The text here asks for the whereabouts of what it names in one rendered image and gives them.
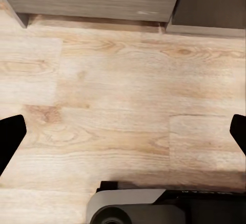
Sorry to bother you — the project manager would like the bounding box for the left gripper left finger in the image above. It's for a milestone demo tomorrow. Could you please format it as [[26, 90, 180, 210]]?
[[0, 114, 27, 175]]

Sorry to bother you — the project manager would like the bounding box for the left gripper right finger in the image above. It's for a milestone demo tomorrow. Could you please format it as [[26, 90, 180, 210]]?
[[230, 114, 246, 155]]

